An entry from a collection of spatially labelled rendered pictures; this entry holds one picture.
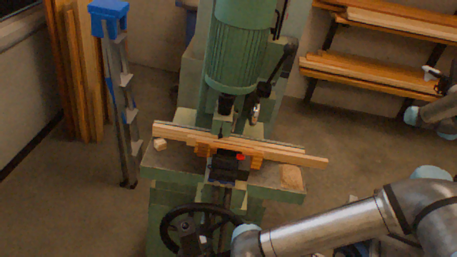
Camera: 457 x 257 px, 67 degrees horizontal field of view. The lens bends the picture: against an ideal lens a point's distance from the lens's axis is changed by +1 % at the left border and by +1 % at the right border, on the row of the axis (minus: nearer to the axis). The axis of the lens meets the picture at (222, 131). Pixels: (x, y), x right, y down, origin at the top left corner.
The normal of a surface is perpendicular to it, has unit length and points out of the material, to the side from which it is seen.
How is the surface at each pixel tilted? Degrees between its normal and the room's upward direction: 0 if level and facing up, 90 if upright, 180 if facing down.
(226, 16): 90
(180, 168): 0
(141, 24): 90
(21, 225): 0
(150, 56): 90
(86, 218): 0
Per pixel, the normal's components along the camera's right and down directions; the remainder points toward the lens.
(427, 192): -0.68, -0.66
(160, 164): 0.17, -0.79
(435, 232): -0.91, -0.37
